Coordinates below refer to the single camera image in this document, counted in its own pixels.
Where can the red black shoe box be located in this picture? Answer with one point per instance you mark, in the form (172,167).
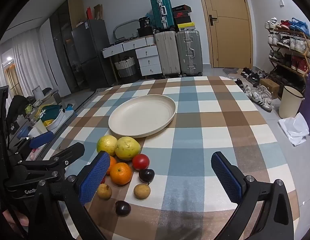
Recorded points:
(182,18)

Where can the white teal storage tub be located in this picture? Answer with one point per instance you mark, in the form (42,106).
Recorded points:
(53,116)

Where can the black printed box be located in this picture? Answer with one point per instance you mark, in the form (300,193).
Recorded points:
(145,22)

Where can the brown cardboard box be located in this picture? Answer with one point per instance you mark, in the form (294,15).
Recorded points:
(269,88)

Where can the green yellow citrus fruit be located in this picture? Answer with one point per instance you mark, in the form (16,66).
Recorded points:
(106,145)
(127,148)

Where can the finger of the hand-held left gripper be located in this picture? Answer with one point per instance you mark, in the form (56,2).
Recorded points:
(41,140)
(69,152)

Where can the yellow wooden door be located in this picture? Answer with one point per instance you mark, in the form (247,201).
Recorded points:
(227,30)

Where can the cream waste bin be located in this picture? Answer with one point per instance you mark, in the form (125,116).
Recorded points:
(290,103)

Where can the dark grey fridge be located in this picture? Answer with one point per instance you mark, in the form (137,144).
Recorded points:
(92,52)

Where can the woven grey white basket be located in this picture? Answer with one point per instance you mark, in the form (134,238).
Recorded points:
(124,67)

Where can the small white bin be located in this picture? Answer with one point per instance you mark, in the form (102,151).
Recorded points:
(37,93)

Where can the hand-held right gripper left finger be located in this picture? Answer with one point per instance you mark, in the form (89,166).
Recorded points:
(94,177)

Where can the dark glass cabinet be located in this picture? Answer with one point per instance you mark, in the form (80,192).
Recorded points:
(62,37)

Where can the white curtain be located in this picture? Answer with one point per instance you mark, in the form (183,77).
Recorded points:
(27,62)

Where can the dark purple plum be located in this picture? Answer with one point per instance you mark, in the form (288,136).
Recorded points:
(146,175)
(123,208)

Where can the blue mesh bag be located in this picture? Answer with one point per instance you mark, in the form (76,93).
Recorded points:
(299,25)

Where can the person's left hand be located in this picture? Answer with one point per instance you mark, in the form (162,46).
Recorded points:
(17,220)

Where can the orange mandarin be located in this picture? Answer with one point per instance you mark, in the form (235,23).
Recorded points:
(120,173)
(112,163)

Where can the white drawer desk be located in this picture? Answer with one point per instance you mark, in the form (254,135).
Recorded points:
(147,60)

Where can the grey silver suitcase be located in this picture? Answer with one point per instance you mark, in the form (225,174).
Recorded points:
(189,52)

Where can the teal suitcase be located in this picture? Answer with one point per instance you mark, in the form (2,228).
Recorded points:
(161,12)

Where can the black clothing heap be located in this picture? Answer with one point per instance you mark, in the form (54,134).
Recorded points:
(18,107)

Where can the wooden shoe rack with shoes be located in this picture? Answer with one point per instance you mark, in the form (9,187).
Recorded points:
(290,42)

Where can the white plastic bag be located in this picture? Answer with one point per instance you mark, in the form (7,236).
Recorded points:
(295,128)

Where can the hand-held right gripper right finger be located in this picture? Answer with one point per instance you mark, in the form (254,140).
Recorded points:
(226,177)

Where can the cardboard boxes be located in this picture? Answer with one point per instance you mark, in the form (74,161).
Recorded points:
(96,12)

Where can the cream round plate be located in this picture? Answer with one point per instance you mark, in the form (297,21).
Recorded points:
(142,115)

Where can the yellow black box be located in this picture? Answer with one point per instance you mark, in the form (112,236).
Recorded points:
(186,26)

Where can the red tomato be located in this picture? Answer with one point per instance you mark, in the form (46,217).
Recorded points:
(140,161)

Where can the brown longan with stem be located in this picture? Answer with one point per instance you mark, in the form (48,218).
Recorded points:
(103,192)

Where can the oval mirror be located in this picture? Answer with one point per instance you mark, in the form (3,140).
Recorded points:
(119,28)

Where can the beige suitcase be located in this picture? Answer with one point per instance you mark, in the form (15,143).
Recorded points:
(168,55)

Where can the pile of sneakers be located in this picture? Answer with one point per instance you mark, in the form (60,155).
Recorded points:
(257,92)

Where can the small grey door mat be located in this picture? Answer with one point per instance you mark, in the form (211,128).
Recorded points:
(230,70)

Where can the brown round longan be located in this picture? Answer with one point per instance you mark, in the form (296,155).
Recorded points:
(141,191)

